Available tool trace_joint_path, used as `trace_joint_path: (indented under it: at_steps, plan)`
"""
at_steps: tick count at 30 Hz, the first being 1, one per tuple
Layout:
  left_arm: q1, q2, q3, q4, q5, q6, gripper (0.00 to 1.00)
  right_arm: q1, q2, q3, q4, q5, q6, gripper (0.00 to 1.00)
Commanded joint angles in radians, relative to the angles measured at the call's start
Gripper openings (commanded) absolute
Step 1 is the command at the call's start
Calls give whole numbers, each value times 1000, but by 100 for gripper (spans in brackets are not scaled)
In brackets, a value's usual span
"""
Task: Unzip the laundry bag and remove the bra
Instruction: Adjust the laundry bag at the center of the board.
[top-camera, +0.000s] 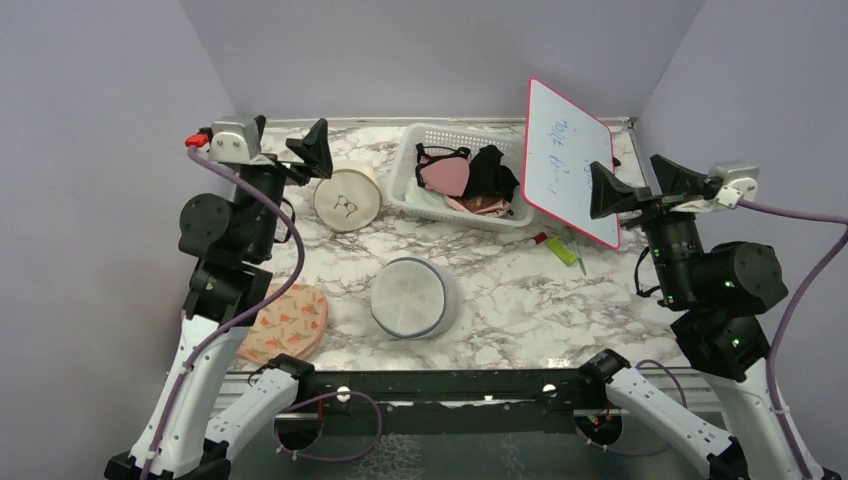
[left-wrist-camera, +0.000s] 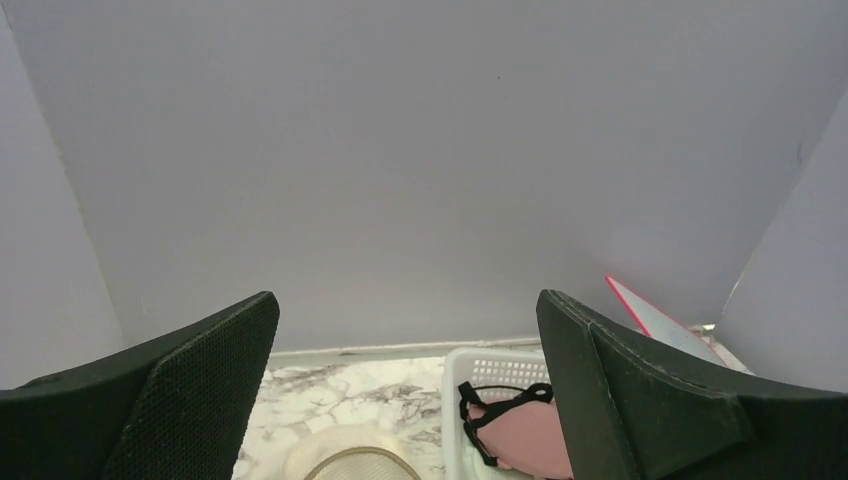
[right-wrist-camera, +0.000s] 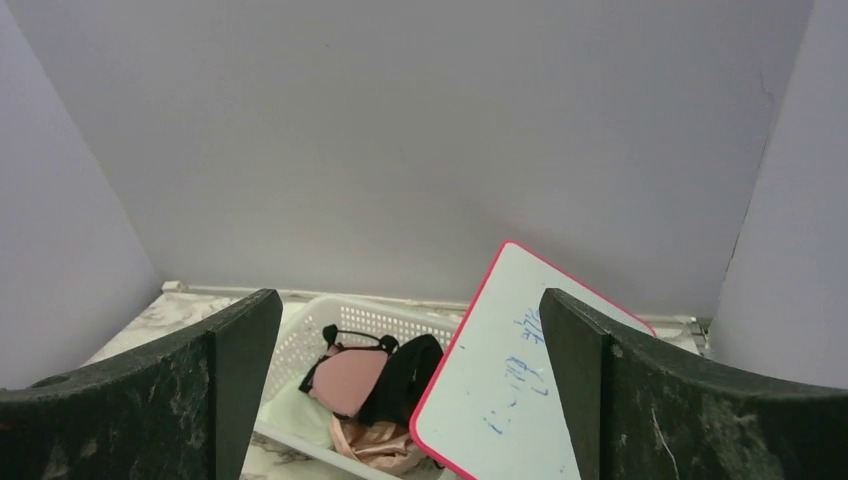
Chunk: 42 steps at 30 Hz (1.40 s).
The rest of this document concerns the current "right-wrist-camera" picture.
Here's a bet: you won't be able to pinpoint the peach satin garment in basket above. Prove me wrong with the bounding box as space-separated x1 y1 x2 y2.
330 417 426 476

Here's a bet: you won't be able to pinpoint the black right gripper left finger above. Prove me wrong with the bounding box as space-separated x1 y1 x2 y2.
1 289 283 479

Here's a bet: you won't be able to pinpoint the white plastic laundry basket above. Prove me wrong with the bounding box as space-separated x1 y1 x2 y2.
254 296 457 479

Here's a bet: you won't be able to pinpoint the pale green garment in basket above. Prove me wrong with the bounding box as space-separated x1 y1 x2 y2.
257 383 333 449

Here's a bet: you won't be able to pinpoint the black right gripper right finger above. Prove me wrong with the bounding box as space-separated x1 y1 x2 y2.
539 288 847 479

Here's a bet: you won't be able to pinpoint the pink-framed whiteboard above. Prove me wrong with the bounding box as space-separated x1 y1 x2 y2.
410 241 655 479

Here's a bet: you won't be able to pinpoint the black garment in basket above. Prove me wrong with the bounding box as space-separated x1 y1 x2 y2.
356 334 443 428

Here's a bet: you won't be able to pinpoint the pink bra black straps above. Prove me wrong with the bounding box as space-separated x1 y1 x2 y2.
298 324 400 420

